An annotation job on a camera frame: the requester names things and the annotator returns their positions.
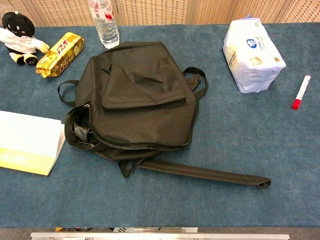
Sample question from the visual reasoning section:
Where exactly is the gold foil snack package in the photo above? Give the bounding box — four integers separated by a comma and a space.
35, 31, 85, 79

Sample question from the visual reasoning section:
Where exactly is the black fabric backpack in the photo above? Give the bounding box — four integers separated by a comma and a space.
57, 41, 272, 190

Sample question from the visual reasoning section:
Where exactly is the beige wicker folding screen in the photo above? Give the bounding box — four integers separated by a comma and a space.
0, 0, 320, 27

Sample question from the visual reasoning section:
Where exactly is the white book with yellow band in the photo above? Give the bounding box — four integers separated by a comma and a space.
0, 109, 66, 177

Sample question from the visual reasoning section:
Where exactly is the black plush doll white shirt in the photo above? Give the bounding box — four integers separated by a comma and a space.
0, 11, 50, 66

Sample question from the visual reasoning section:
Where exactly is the white marker with red cap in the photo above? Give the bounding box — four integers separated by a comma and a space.
291, 74, 312, 110

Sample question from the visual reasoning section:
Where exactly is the white tissue pack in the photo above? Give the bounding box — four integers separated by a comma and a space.
222, 14, 287, 94

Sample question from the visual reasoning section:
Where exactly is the clear plastic water bottle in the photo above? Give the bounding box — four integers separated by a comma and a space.
87, 0, 120, 50

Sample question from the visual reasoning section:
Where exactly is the aluminium profile rail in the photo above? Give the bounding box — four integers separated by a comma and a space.
30, 231, 291, 240

